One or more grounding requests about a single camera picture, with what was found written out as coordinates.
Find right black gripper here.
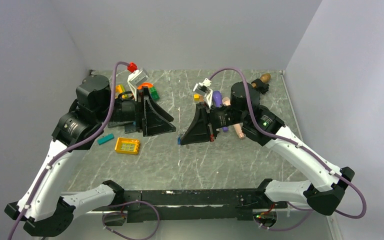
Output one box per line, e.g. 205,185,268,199
180,101,248,145

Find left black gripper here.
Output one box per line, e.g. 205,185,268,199
95,86,177,136

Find orange lego window piece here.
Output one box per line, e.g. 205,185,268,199
114,137,141,155

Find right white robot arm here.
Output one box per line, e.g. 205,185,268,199
180,82,355,216

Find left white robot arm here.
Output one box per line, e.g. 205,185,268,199
4,75,176,237

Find green blue lego bricks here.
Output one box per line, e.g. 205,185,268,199
149,86,160,101

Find dark grey lego baseplate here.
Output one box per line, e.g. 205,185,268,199
107,120,144,134

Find yellow cube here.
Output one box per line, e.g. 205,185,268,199
193,94,200,101

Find orange lego arch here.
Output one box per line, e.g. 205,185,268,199
137,82,154,90

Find purple microphone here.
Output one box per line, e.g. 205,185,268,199
211,90,229,133

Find pink microphone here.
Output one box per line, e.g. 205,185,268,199
222,97,245,140

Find teal lego brick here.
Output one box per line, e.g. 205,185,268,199
96,133,115,145

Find black microphone stand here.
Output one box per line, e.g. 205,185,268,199
251,78,270,95

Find gold microphone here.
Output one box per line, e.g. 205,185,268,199
251,73,271,89

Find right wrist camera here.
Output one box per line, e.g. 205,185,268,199
193,78,214,108

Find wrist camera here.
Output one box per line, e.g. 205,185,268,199
193,78,214,108
127,67,150,99

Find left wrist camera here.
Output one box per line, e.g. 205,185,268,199
127,67,150,99

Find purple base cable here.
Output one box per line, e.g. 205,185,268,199
101,200,160,240

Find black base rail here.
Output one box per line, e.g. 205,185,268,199
90,188,289,223

